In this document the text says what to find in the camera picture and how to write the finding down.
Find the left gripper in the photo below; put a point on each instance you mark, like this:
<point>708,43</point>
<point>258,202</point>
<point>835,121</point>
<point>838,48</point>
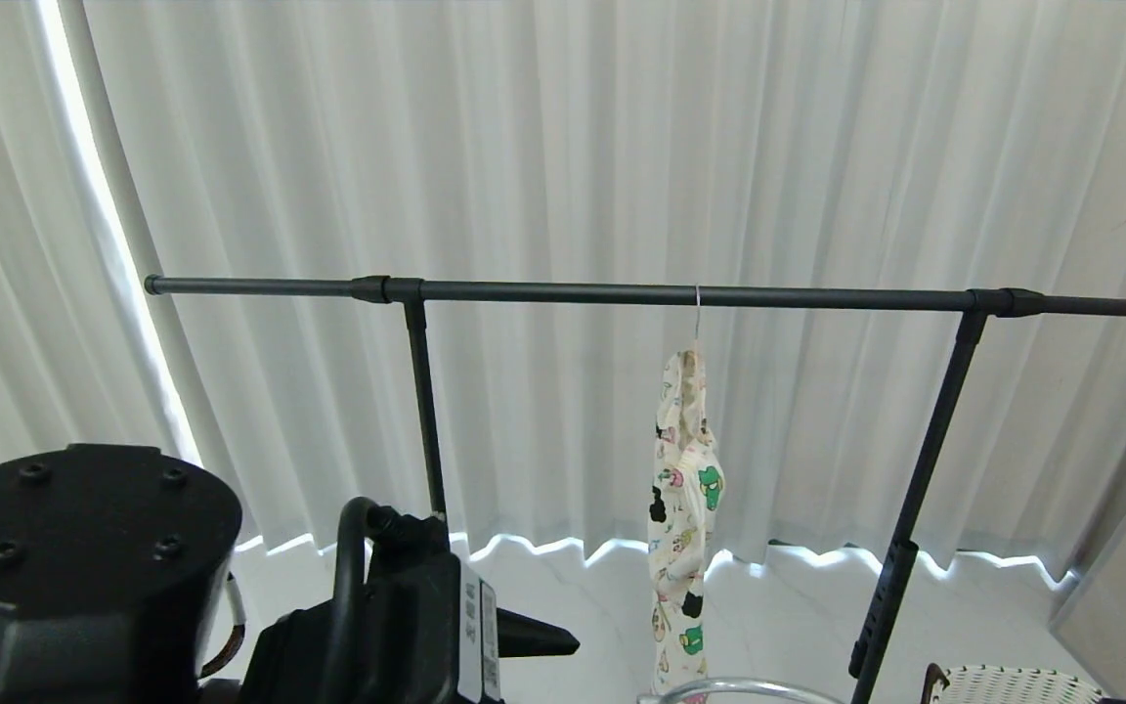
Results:
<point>294,665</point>

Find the cream printed garment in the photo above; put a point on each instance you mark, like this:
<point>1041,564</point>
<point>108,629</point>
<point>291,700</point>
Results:
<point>685,548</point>

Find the pink clothes hanger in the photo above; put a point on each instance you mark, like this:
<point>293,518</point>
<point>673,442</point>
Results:
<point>697,313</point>
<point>739,684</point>

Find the black clothes rack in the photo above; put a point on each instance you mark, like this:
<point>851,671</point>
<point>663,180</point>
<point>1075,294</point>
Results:
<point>573,291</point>

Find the white laundry basket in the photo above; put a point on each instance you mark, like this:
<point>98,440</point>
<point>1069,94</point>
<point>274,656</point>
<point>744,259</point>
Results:
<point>1013,684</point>

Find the white curtain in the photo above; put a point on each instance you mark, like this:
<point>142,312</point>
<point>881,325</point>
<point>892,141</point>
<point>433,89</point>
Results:
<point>563,147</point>

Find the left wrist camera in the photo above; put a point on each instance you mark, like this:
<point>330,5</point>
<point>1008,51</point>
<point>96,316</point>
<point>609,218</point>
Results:
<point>426,606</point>

